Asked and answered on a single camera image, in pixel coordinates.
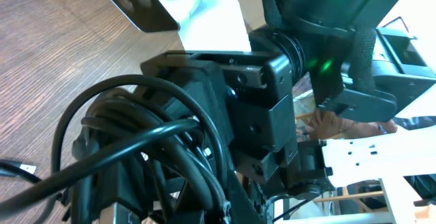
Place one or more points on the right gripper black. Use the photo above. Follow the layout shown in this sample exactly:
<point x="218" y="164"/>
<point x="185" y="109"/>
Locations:
<point x="248" y="96"/>

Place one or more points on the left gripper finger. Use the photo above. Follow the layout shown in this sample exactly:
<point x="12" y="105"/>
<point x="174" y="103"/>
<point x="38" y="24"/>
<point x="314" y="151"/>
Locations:
<point x="204" y="200"/>

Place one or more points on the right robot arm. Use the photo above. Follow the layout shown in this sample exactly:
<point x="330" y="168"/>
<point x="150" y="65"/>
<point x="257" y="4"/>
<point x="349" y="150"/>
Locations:
<point x="359" y="72"/>

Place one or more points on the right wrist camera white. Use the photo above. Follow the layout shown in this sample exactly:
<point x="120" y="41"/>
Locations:
<point x="149" y="16"/>

